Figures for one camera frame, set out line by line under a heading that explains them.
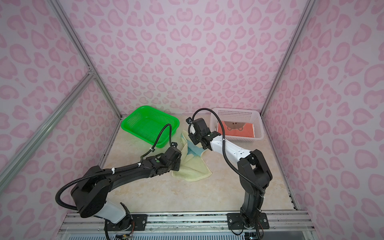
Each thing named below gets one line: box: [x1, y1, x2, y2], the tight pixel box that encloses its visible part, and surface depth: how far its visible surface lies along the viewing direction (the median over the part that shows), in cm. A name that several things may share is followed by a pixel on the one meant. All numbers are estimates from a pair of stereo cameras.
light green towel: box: [171, 130, 213, 182], surface depth 95 cm
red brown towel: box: [217, 120, 255, 138], surface depth 105 cm
